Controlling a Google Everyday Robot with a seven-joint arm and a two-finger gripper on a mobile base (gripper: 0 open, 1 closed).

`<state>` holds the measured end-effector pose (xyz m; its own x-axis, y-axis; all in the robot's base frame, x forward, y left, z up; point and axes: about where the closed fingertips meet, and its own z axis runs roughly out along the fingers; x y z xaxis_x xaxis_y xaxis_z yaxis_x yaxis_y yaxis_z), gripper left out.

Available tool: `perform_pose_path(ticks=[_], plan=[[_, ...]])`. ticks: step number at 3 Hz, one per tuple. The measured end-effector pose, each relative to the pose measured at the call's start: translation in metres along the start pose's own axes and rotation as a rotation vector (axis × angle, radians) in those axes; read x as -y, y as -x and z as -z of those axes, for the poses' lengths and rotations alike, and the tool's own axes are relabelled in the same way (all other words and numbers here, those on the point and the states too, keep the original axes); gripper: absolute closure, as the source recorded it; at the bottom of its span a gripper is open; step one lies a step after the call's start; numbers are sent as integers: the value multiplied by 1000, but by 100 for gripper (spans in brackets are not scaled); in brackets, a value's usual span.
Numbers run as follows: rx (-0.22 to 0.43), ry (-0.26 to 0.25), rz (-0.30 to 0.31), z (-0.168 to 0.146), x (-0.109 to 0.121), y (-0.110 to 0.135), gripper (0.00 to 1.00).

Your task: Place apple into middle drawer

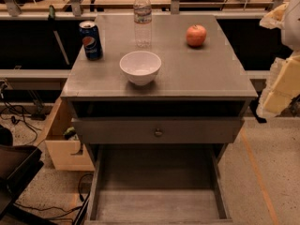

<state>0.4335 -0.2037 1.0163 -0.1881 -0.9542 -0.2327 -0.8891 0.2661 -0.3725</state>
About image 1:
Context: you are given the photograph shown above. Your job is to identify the green handled tool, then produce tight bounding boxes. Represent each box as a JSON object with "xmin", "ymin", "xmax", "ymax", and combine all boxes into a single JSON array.
[{"xmin": 47, "ymin": 4, "xmax": 71, "ymax": 67}]

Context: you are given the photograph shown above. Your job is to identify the white ceramic bowl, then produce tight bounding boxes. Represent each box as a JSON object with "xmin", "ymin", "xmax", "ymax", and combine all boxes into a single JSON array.
[{"xmin": 119, "ymin": 51, "xmax": 162, "ymax": 86}]

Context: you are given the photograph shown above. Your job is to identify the grey drawer cabinet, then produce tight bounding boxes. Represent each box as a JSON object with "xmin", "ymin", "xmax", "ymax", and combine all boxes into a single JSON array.
[{"xmin": 60, "ymin": 13, "xmax": 259, "ymax": 225}]

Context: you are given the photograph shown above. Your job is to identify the black equipment left corner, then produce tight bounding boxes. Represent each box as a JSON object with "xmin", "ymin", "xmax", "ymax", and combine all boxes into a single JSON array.
[{"xmin": 0, "ymin": 126, "xmax": 43, "ymax": 217}]

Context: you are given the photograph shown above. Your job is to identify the light wooden box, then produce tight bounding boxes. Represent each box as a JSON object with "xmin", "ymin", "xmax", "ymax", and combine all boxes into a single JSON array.
[{"xmin": 35, "ymin": 97, "xmax": 94, "ymax": 172}]

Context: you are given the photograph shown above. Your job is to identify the red apple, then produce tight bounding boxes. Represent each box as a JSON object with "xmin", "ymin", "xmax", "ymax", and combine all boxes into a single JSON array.
[{"xmin": 186, "ymin": 24, "xmax": 207, "ymax": 47}]

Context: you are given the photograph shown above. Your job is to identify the blue pepsi can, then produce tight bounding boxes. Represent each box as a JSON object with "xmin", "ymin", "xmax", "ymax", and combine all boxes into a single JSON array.
[{"xmin": 79, "ymin": 21, "xmax": 103, "ymax": 60}]

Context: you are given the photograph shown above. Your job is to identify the open grey middle drawer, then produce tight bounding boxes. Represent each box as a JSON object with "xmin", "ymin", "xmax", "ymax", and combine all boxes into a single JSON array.
[{"xmin": 84, "ymin": 145, "xmax": 233, "ymax": 225}]

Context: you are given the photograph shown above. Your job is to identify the black cables on floor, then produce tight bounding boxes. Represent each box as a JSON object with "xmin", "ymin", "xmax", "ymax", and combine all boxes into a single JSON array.
[{"xmin": 0, "ymin": 82, "xmax": 43, "ymax": 146}]

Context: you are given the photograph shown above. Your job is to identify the clear plastic water bottle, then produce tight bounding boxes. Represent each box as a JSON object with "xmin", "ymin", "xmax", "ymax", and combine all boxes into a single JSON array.
[{"xmin": 133, "ymin": 0, "xmax": 152, "ymax": 48}]

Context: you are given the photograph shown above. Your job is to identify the closed grey top drawer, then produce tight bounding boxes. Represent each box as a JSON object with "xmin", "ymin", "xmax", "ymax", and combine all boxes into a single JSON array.
[{"xmin": 72, "ymin": 117, "xmax": 244, "ymax": 144}]

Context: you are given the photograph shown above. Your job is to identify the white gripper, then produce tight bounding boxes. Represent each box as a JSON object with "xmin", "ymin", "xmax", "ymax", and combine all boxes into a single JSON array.
[{"xmin": 256, "ymin": 0, "xmax": 300, "ymax": 118}]

